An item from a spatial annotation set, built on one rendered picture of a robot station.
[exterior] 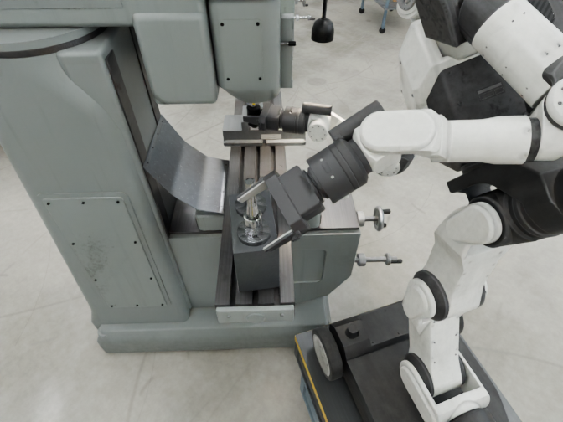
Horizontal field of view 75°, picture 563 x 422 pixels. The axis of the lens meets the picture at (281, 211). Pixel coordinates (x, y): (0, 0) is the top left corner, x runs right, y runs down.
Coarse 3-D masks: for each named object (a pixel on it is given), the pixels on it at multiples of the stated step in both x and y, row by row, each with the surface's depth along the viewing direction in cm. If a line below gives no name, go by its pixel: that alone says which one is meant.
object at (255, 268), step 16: (240, 208) 103; (240, 224) 99; (272, 224) 101; (240, 240) 96; (256, 240) 95; (272, 240) 97; (240, 256) 95; (256, 256) 96; (272, 256) 97; (240, 272) 100; (256, 272) 101; (272, 272) 102; (240, 288) 106; (256, 288) 107
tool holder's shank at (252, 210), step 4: (248, 180) 85; (252, 180) 85; (248, 184) 84; (252, 184) 85; (248, 200) 88; (252, 200) 88; (248, 204) 89; (252, 204) 89; (256, 204) 91; (248, 208) 90; (252, 208) 90; (256, 208) 91; (248, 212) 91; (252, 212) 91; (256, 212) 91; (252, 216) 92
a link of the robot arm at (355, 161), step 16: (368, 112) 61; (336, 128) 62; (352, 128) 62; (336, 144) 60; (352, 144) 60; (336, 160) 59; (352, 160) 58; (368, 160) 59; (384, 160) 59; (352, 176) 59; (368, 176) 61
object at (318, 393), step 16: (304, 336) 159; (304, 352) 155; (304, 368) 162; (320, 368) 150; (304, 384) 167; (320, 384) 146; (336, 384) 146; (304, 400) 178; (320, 400) 142; (336, 400) 142; (352, 400) 142; (320, 416) 153; (336, 416) 138; (352, 416) 138; (512, 416) 138
